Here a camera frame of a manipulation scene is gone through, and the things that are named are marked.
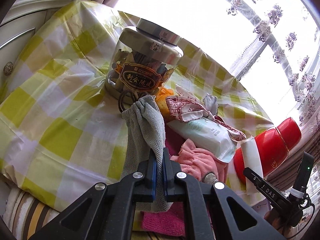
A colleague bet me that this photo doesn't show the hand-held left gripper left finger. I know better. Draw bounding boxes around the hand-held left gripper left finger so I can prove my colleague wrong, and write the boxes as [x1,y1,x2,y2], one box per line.
[30,148,158,240]

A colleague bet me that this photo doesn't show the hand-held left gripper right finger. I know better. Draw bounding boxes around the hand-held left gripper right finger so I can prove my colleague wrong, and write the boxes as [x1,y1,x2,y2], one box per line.
[162,147,285,240]

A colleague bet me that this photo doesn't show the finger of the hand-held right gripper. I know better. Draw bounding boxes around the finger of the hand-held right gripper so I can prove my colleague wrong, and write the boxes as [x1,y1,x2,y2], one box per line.
[243,167,289,205]

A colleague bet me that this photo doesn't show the white tube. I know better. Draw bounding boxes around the white tube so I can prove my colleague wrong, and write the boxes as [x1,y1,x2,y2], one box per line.
[240,135,264,196]

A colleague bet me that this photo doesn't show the magenta knitted cloth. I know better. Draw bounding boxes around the magenta knitted cloth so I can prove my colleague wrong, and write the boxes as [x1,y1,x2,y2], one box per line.
[140,135,187,237]

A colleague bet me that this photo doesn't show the grey herringbone cloth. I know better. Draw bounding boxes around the grey herringbone cloth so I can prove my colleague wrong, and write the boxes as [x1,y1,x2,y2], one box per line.
[122,95,173,212]

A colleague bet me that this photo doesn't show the orange cloth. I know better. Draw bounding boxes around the orange cloth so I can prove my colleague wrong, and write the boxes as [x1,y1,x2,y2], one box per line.
[155,87,175,110]

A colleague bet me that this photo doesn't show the person's right hand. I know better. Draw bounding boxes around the person's right hand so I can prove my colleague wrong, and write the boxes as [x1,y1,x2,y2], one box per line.
[264,210,285,233]

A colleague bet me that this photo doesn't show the pink fleece cloth elephant print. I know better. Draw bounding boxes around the pink fleece cloth elephant print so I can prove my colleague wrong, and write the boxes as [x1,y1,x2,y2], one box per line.
[171,139,228,184]

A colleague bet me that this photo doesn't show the red thermos flask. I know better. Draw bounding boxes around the red thermos flask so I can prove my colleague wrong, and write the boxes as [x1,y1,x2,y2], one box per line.
[233,117,302,178]

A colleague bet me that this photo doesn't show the pale green wipes pack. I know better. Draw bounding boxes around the pale green wipes pack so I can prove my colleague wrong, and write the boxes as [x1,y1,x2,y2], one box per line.
[166,119,237,163]

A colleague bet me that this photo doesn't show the red floral cloth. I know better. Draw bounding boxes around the red floral cloth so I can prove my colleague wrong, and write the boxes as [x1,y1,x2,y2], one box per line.
[165,84,247,142]

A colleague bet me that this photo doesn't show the glass jar with metal lid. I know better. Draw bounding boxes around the glass jar with metal lid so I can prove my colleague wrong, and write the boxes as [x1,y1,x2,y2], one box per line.
[104,18,184,105]

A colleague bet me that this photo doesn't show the yellow checked plastic tablecloth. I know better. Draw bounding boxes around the yellow checked plastic tablecloth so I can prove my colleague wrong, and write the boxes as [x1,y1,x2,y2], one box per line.
[0,0,273,212]

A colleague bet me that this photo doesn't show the striped towel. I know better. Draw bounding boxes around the striped towel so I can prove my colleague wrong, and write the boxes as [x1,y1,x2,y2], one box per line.
[2,187,63,240]

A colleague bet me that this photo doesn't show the floral lace sheer curtain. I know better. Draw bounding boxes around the floral lace sheer curtain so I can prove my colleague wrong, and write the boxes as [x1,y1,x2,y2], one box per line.
[205,0,320,140]

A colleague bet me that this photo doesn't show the white cabinet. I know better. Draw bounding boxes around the white cabinet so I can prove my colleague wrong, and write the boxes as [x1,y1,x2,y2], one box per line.
[0,0,80,85]

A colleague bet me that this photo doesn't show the black cable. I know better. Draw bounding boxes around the black cable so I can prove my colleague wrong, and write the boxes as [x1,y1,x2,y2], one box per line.
[303,194,316,222]

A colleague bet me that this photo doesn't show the brown hair tie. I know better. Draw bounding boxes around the brown hair tie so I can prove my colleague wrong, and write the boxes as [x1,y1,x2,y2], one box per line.
[117,90,149,112]

